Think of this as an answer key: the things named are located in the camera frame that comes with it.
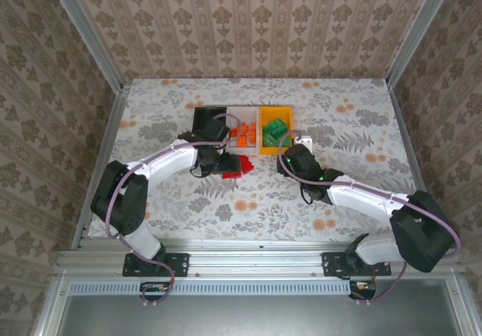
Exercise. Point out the green lego brick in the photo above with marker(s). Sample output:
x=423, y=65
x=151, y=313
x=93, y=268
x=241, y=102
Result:
x=268, y=129
x=286, y=140
x=279, y=124
x=269, y=140

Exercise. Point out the orange sloped lego brick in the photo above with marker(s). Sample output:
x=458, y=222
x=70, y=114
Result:
x=235, y=132

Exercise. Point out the orange curved lego brick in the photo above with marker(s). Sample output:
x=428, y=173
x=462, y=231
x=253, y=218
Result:
x=253, y=130

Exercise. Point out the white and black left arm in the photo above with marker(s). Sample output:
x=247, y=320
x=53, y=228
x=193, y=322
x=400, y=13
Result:
x=165, y=162

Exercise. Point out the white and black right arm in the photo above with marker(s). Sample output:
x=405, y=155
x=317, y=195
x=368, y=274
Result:
x=361, y=200

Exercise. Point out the red sloped lego brick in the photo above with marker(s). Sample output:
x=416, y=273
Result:
x=247, y=164

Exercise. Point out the black plastic bin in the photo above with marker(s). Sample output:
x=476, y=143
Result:
x=203, y=115

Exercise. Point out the white plastic bin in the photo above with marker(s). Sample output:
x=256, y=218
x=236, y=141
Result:
x=241, y=113

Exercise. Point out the floral patterned table cover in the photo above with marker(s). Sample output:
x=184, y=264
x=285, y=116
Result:
x=263, y=208

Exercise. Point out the yellow plastic bin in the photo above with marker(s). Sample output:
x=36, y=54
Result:
x=265, y=113

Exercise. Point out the grey metal panel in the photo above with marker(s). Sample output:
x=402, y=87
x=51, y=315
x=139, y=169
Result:
x=244, y=317

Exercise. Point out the aluminium front frame rail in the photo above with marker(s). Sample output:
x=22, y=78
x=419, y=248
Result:
x=244, y=257

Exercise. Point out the aluminium frame side rail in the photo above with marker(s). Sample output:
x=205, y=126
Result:
x=115, y=123
x=413, y=162

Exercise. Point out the aluminium frame corner post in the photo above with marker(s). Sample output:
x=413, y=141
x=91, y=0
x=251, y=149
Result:
x=418, y=34
x=86, y=38

